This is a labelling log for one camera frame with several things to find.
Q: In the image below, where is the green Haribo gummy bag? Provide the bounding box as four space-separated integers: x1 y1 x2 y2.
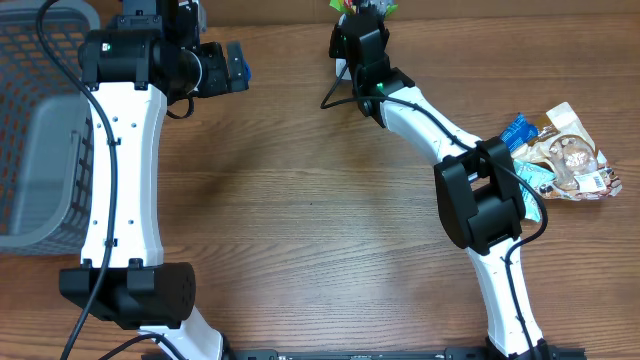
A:
329 0 398 18

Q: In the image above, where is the blue Oreo cookie pack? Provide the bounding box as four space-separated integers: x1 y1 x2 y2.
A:
500 113 539 152

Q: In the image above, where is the light teal snack packet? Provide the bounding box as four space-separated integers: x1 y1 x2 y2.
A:
514 160 556 223

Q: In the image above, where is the beige brown cookie pouch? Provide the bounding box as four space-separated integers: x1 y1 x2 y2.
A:
512 102 622 201

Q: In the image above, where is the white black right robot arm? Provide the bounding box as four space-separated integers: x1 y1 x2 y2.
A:
329 8 548 359

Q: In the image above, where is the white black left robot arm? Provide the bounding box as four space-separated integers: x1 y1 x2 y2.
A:
59 0 250 360

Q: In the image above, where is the white barcode scanner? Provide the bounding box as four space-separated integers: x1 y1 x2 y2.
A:
335 12 351 81

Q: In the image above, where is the grey plastic mesh basket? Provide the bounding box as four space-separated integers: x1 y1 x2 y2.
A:
1 1 93 255

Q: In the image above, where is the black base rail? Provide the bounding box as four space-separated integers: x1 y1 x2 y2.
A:
224 337 586 360

